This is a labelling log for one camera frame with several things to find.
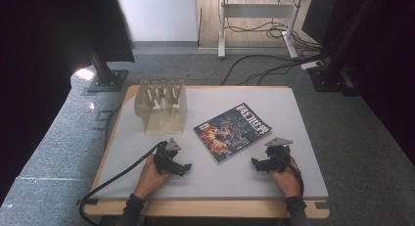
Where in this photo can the black curtain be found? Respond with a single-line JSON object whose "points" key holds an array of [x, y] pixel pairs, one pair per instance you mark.
{"points": [[49, 30]]}

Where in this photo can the wooden file rack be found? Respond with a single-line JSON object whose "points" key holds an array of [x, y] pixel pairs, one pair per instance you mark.
{"points": [[163, 108]]}

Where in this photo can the colourful magazine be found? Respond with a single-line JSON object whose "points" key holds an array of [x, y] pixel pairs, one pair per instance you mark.
{"points": [[232, 132]]}

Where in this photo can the person's right hand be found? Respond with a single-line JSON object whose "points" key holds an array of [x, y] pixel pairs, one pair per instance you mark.
{"points": [[288, 183]]}

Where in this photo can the white metal desk frame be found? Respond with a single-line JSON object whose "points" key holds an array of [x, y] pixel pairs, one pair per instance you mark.
{"points": [[257, 10]]}

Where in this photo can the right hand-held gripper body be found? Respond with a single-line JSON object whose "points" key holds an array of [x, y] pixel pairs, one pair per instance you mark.
{"points": [[277, 154]]}

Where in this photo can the black metal stand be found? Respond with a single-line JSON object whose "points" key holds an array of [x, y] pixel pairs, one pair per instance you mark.
{"points": [[105, 72], [332, 72]]}

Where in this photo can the person's left hand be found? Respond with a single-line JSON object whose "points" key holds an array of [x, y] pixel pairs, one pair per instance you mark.
{"points": [[150, 178]]}

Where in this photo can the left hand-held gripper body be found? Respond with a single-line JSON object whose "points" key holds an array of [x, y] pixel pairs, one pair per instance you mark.
{"points": [[164, 157]]}

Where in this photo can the white power strip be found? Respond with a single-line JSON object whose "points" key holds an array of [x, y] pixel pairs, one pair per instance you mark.
{"points": [[312, 65]]}

